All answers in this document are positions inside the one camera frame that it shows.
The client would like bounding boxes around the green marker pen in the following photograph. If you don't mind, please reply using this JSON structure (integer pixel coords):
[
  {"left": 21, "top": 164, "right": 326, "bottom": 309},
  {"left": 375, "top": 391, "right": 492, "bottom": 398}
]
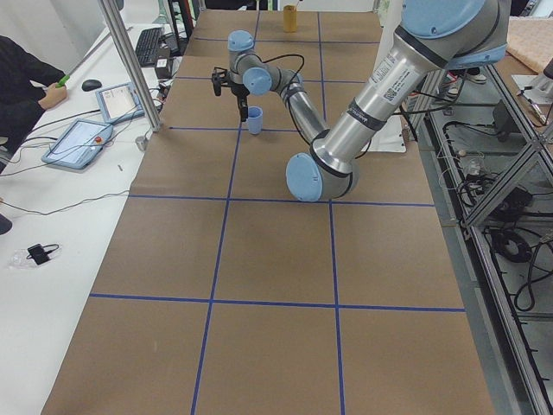
[{"left": 56, "top": 74, "right": 70, "bottom": 88}]

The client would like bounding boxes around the aluminium frame side rack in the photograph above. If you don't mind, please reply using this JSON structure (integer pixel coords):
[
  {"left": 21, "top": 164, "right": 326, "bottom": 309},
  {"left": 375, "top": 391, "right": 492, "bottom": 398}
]
[{"left": 420, "top": 57, "right": 552, "bottom": 414}]

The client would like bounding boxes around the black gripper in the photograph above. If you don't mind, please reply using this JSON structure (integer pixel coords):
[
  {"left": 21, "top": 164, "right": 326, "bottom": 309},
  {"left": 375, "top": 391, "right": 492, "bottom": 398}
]
[{"left": 230, "top": 82, "right": 250, "bottom": 122}]

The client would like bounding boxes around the brown paper table cover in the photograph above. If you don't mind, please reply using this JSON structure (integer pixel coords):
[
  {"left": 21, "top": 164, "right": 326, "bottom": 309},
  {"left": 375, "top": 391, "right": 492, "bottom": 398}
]
[{"left": 43, "top": 11, "right": 494, "bottom": 414}]

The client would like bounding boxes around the blue teach pendant tablet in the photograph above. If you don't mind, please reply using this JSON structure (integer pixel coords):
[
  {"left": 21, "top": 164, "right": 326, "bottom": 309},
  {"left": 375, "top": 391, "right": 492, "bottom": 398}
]
[{"left": 41, "top": 119, "right": 113, "bottom": 170}]

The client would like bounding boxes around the person in black sweater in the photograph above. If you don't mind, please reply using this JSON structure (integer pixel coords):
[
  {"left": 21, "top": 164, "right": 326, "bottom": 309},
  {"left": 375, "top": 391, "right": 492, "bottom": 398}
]
[{"left": 1, "top": 36, "right": 65, "bottom": 156}]

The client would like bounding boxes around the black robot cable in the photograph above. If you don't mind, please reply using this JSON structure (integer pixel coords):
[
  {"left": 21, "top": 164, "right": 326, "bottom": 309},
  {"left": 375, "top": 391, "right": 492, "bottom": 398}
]
[{"left": 258, "top": 53, "right": 329, "bottom": 144}]

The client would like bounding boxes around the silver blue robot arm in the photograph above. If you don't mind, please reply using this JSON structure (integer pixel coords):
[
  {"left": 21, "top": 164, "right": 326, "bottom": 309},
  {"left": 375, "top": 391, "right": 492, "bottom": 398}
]
[{"left": 212, "top": 0, "right": 511, "bottom": 201}]

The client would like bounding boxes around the black computer mouse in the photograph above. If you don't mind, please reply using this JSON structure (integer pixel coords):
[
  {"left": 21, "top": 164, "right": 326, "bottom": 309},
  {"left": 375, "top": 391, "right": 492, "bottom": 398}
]
[{"left": 81, "top": 79, "right": 102, "bottom": 92}]

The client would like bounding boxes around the wooden bamboo cup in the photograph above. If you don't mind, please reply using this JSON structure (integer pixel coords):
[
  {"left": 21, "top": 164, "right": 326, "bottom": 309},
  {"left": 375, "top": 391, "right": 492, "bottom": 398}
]
[{"left": 283, "top": 4, "right": 297, "bottom": 33}]

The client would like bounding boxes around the black keyboard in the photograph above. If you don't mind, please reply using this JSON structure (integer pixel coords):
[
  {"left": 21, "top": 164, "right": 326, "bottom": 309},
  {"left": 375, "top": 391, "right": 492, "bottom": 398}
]
[{"left": 135, "top": 27, "right": 163, "bottom": 67}]

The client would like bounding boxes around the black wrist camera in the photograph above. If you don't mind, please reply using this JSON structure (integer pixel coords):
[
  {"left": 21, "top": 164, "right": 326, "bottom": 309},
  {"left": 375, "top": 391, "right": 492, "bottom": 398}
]
[{"left": 211, "top": 67, "right": 229, "bottom": 96}]

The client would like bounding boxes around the person's hand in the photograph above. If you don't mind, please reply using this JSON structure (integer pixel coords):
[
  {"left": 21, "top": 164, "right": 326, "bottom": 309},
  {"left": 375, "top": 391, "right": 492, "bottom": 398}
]
[{"left": 38, "top": 84, "right": 67, "bottom": 110}]

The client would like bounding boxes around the black adapter in bag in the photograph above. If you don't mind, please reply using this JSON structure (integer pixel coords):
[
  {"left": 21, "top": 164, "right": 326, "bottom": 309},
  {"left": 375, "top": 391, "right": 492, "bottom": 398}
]
[{"left": 27, "top": 244, "right": 60, "bottom": 265}]

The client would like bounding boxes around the blue plastic cup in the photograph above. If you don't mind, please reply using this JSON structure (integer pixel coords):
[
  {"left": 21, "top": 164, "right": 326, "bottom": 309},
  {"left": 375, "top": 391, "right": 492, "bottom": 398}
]
[{"left": 246, "top": 105, "right": 264, "bottom": 135}]

